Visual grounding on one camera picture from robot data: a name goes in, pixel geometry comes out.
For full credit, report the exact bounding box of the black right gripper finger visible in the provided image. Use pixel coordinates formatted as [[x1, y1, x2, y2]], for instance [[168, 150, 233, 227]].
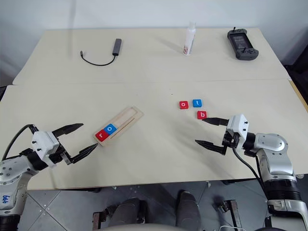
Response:
[[202, 117, 230, 127], [194, 139, 227, 155]]

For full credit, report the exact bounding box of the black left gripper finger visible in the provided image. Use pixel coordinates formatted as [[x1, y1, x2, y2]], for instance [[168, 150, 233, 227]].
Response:
[[69, 143, 99, 163], [51, 123, 84, 139]]

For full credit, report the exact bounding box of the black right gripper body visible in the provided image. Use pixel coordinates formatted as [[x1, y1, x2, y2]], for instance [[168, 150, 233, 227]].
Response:
[[221, 131, 240, 155]]

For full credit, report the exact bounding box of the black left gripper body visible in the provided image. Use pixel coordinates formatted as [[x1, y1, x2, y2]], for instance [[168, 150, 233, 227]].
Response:
[[48, 138, 73, 166]]

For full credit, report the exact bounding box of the red letter tile r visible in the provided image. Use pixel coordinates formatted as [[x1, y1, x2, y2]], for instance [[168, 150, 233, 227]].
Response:
[[95, 129, 110, 141]]

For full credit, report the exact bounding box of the blue letter tile o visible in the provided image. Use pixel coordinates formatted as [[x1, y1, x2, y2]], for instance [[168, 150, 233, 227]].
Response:
[[103, 123, 118, 136]]

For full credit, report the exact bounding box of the wooden letter tray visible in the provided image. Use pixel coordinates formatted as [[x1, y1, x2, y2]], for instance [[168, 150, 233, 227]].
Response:
[[92, 105, 145, 148]]

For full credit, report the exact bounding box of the dark rounded right leg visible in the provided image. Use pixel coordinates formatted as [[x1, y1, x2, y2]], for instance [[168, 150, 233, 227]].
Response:
[[176, 190, 202, 228]]

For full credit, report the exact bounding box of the dark rounded leg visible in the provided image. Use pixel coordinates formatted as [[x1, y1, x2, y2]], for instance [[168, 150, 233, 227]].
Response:
[[106, 197, 148, 228], [176, 190, 202, 228]]

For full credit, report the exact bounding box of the dark rounded left leg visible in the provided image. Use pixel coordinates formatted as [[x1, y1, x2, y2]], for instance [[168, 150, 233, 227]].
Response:
[[106, 197, 148, 228]]

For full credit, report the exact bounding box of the black handheld controller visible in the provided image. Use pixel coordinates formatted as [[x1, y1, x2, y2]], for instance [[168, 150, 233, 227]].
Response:
[[227, 27, 258, 61]]

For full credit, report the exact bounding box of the white spray bottle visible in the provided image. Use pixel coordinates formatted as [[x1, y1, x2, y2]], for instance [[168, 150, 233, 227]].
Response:
[[182, 21, 197, 56]]

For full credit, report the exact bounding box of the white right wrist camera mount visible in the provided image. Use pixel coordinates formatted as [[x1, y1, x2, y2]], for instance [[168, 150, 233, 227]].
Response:
[[225, 114, 250, 146]]

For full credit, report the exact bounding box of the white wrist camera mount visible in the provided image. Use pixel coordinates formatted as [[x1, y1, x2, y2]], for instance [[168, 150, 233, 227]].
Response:
[[225, 114, 250, 146], [31, 130, 60, 167]]

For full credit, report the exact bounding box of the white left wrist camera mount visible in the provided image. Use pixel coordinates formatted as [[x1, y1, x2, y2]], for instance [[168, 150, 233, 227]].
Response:
[[31, 130, 60, 167]]

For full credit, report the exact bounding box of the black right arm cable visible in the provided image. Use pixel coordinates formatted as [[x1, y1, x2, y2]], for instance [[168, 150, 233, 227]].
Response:
[[231, 146, 268, 191]]

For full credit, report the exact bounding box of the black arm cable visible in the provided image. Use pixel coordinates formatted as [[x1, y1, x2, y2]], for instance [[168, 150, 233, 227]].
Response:
[[231, 146, 268, 191], [0, 124, 39, 161]]

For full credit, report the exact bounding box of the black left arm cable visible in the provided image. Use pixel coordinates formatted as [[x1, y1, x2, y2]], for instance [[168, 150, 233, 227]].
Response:
[[0, 124, 39, 161]]

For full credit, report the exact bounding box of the grey usb hub with cable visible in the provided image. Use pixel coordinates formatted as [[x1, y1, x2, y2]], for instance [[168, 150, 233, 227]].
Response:
[[80, 38, 123, 66]]

